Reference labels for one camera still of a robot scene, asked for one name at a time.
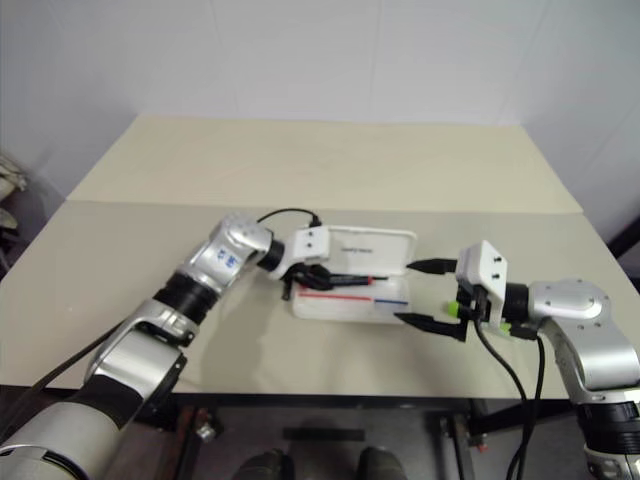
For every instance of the black flat bar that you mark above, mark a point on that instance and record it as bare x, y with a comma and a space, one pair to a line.
322, 434

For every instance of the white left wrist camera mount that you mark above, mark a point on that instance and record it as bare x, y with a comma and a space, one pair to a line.
311, 245

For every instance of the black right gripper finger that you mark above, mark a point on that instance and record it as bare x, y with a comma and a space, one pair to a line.
434, 266
437, 326

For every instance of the dark furniture panel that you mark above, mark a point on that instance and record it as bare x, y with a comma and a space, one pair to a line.
627, 240

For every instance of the white plastic pencil case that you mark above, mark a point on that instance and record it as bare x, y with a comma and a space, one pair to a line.
372, 250

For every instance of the green marker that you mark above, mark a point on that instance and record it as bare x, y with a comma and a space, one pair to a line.
454, 309

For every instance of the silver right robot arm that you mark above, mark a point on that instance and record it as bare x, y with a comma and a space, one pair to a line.
575, 305

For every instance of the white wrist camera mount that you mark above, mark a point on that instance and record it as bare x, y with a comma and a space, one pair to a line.
311, 245
487, 272

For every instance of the dark rounded shape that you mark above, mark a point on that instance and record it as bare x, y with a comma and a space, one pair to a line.
382, 464
265, 465

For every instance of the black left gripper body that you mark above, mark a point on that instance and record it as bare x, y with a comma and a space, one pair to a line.
292, 280

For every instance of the black marker with red cap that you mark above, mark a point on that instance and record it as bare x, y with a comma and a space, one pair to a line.
356, 281

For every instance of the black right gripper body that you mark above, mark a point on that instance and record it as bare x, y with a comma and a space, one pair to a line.
476, 302

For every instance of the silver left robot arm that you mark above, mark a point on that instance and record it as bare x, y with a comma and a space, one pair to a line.
150, 330

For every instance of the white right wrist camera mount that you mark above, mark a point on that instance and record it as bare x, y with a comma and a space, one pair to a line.
487, 272

